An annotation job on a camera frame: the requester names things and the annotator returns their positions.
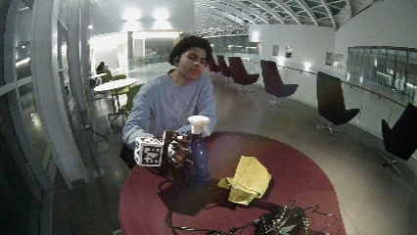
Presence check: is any yellow cloth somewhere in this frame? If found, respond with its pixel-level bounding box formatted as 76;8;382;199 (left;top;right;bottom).
216;155;273;207

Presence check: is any green chair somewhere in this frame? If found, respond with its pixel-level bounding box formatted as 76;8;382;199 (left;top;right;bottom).
106;83;145;125
108;73;130;112

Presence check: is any black cable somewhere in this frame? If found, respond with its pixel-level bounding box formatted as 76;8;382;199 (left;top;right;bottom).
162;210;262;235

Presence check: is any blue spray bottle white nozzle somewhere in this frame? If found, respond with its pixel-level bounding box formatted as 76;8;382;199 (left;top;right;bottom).
185;115;213;189

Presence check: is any white marker cube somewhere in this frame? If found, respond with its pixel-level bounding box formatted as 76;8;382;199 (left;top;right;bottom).
133;136;165;168

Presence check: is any dark lounge chair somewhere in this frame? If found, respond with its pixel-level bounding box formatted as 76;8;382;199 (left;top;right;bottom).
260;59;300;108
226;56;261;94
208;58;222;74
377;103;417;177
216;54;233;79
314;70;361;136

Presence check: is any round white table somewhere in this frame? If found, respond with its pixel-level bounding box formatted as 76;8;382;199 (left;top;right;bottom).
92;77;138;94

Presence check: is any the person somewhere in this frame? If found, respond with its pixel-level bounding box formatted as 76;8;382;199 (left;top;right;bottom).
118;34;218;170

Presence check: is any black device with cables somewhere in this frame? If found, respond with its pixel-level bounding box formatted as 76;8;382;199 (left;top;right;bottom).
253;205;312;235

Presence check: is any wall handrail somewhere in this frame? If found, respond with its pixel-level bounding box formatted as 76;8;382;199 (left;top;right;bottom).
277;64;408;109

